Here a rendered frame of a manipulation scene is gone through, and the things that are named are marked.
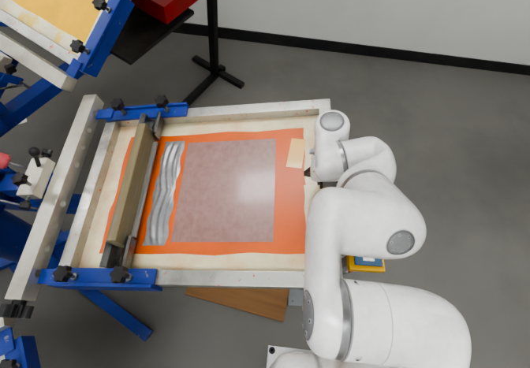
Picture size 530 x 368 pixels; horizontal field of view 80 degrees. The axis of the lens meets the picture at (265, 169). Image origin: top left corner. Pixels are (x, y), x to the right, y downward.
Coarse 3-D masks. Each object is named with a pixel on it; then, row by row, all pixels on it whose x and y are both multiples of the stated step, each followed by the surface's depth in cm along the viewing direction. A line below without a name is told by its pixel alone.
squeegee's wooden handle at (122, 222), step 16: (144, 128) 101; (144, 144) 100; (128, 160) 95; (144, 160) 100; (128, 176) 93; (144, 176) 99; (128, 192) 90; (128, 208) 90; (112, 224) 86; (128, 224) 90; (112, 240) 84
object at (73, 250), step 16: (192, 112) 110; (208, 112) 108; (224, 112) 107; (240, 112) 106; (256, 112) 105; (272, 112) 105; (288, 112) 105; (304, 112) 104; (320, 112) 102; (112, 128) 112; (112, 144) 111; (96, 160) 106; (96, 176) 103; (96, 192) 102; (80, 208) 98; (80, 224) 96; (80, 240) 94; (64, 256) 91; (80, 256) 94; (160, 272) 85; (176, 272) 84; (192, 272) 84; (208, 272) 83; (224, 272) 82; (240, 272) 82; (256, 272) 81; (272, 272) 81; (288, 272) 80; (272, 288) 82; (288, 288) 81
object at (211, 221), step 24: (192, 192) 99; (216, 192) 98; (240, 192) 96; (264, 192) 95; (288, 192) 94; (144, 216) 97; (192, 216) 95; (216, 216) 94; (240, 216) 93; (264, 216) 92; (288, 216) 91; (168, 240) 93; (192, 240) 91; (216, 240) 90; (240, 240) 89; (264, 240) 88; (288, 240) 87
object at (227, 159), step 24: (192, 144) 107; (216, 144) 106; (240, 144) 105; (264, 144) 103; (288, 144) 102; (192, 168) 103; (216, 168) 102; (240, 168) 100; (264, 168) 99; (288, 168) 98
